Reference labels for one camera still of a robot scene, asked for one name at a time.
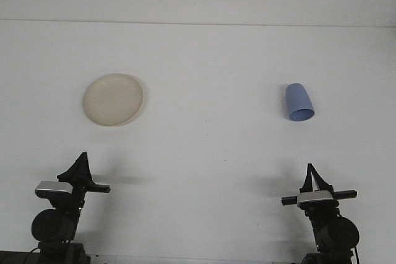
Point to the pale blue cup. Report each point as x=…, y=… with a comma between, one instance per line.
x=298, y=101

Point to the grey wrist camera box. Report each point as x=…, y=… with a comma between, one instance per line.
x=315, y=196
x=52, y=187

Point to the pale round plate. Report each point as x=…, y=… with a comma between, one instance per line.
x=113, y=100

